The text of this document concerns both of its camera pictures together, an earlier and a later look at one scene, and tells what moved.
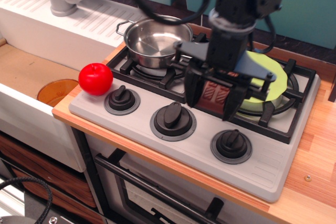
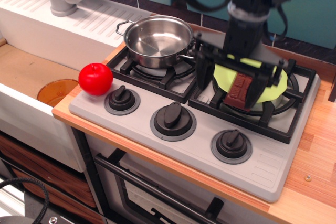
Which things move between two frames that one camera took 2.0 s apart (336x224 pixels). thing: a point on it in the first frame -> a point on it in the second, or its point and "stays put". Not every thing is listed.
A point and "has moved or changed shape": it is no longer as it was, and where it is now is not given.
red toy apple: (95, 79) stays put
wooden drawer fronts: (64, 180) stays put
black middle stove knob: (172, 123) stays put
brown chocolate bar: (213, 96) has moved or changed shape
